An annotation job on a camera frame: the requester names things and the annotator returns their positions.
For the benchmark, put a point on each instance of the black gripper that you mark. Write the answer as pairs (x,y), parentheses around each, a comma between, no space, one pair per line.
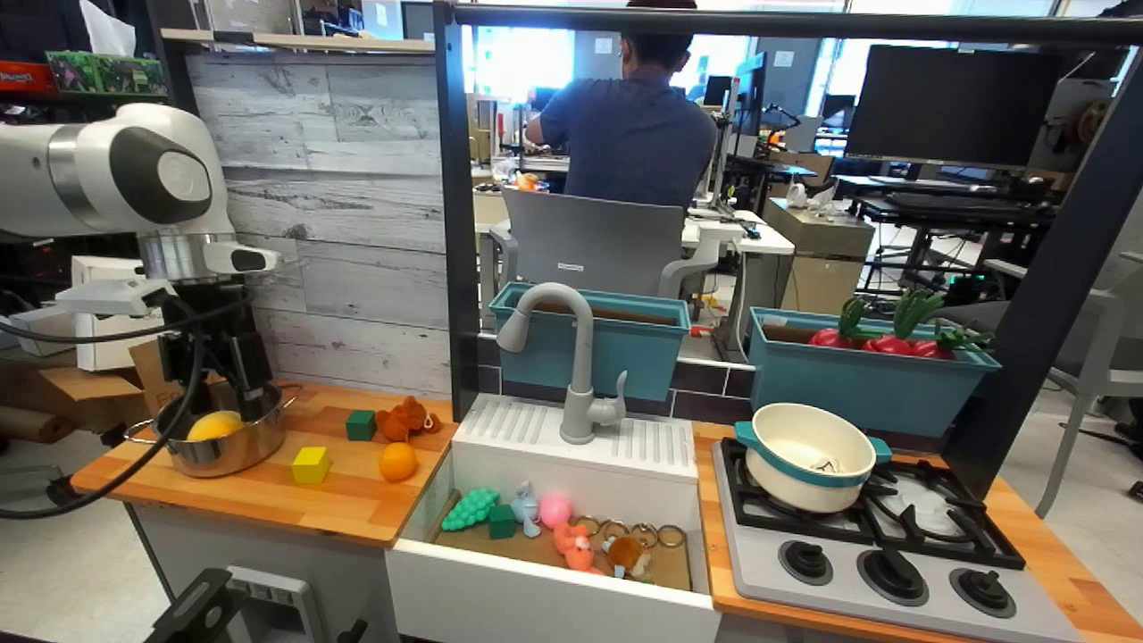
(220,341)

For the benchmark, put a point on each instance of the round yellow plush toy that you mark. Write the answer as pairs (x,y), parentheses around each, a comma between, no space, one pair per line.
(217,425)

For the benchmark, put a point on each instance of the yellow cube block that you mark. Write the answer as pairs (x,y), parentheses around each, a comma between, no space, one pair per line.
(311,467)

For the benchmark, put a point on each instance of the green cube block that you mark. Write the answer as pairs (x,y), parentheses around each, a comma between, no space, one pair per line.
(361,425)

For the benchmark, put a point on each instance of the orange red toy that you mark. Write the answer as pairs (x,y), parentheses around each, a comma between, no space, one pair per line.
(408,419)

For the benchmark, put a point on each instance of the orange toy ball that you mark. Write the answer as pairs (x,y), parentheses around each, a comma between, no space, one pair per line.
(397,463)

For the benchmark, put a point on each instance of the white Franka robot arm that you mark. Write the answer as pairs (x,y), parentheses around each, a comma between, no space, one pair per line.
(110,167)

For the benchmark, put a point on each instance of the silver metal pot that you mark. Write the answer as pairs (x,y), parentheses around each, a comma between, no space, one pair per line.
(226,460)

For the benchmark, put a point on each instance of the grey toy kitchen cabinet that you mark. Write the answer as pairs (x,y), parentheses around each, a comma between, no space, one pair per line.
(239,558)

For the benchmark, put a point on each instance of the green grape toy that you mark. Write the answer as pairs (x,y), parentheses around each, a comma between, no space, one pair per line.
(471,512)

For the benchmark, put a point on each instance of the dark green toy block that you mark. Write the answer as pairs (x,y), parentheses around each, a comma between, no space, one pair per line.
(504,522)

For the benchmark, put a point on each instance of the light blue toy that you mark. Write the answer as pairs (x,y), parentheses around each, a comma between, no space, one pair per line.
(525,504)

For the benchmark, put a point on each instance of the pink toy ball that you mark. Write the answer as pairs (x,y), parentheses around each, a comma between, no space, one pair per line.
(557,508)

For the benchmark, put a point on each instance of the grey toy faucet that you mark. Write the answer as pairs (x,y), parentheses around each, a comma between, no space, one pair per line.
(580,357)

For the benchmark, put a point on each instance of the orange pink bunny toy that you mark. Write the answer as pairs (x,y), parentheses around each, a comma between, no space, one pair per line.
(578,544)

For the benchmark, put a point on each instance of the white toy sink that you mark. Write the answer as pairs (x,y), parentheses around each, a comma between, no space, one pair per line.
(547,609)

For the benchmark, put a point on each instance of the grey toy stove top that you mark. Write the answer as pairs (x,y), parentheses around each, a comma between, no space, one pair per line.
(761,583)

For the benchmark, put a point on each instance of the red green toy vegetables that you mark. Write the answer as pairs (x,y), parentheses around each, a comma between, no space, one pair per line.
(886,343)

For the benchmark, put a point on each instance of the white box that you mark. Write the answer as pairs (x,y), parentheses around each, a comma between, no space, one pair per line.
(103,343)

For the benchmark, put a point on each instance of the grey wood-look back panel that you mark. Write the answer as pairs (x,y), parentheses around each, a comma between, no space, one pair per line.
(334,215)

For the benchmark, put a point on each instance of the wooden shelf board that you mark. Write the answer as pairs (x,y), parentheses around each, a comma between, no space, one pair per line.
(334,44)

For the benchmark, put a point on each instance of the empty teal planter box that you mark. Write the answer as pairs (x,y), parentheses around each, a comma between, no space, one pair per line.
(619,352)

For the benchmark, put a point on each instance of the grey office chair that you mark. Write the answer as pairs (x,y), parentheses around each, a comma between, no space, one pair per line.
(594,246)

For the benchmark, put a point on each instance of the person in blue shirt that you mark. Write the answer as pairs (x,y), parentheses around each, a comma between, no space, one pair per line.
(632,138)

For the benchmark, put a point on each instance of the white bowl teal rim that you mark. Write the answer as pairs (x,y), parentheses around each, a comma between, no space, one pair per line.
(810,460)

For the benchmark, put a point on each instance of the tan storage box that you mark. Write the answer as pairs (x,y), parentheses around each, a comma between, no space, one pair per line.
(825,231)

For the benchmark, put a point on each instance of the teal planter box with vegetables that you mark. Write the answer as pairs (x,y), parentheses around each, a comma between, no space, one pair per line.
(858,393)

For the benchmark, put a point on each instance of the black monitor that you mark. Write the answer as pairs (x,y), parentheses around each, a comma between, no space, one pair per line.
(952,110)

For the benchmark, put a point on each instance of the light grey chair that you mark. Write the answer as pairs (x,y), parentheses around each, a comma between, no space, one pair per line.
(1103,357)

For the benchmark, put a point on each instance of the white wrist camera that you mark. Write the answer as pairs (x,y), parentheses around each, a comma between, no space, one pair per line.
(111,297)

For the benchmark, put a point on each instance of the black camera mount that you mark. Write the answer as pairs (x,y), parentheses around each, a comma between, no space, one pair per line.
(226,609)

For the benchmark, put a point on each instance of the black kitchen frame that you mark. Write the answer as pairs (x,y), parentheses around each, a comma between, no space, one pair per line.
(453,238)

